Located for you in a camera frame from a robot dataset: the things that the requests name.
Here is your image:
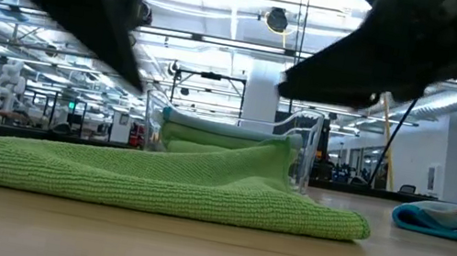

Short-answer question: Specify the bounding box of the black metal gantry frame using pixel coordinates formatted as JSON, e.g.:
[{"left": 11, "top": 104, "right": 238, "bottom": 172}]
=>
[{"left": 167, "top": 65, "right": 249, "bottom": 116}]

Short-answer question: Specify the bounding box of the small ceiling cord reel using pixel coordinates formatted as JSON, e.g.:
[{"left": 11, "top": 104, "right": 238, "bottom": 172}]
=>
[{"left": 166, "top": 58, "right": 183, "bottom": 78}]

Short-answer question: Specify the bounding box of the black ceiling cord reel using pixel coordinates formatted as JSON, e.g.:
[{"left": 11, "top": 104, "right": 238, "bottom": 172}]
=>
[
  {"left": 116, "top": 0, "right": 157, "bottom": 27},
  {"left": 263, "top": 6, "right": 291, "bottom": 35}
]

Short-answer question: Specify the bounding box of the yellow hanging cable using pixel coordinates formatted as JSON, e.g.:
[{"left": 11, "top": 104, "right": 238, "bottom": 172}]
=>
[{"left": 366, "top": 92, "right": 409, "bottom": 192}]

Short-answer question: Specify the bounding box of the clear plastic bin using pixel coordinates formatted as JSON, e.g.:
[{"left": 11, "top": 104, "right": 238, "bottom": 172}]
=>
[{"left": 135, "top": 83, "right": 328, "bottom": 197}]

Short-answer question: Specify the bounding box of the white building column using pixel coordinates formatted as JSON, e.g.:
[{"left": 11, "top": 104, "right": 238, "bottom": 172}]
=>
[{"left": 239, "top": 57, "right": 287, "bottom": 135}]

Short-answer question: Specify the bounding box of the black hanging cable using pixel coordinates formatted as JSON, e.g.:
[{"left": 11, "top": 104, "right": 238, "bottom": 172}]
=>
[{"left": 366, "top": 93, "right": 420, "bottom": 194}]

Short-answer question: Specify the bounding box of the blue teal-edged microfiber towel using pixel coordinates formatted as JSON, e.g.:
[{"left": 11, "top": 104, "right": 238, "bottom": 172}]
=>
[
  {"left": 160, "top": 106, "right": 307, "bottom": 150},
  {"left": 388, "top": 186, "right": 457, "bottom": 242}
]

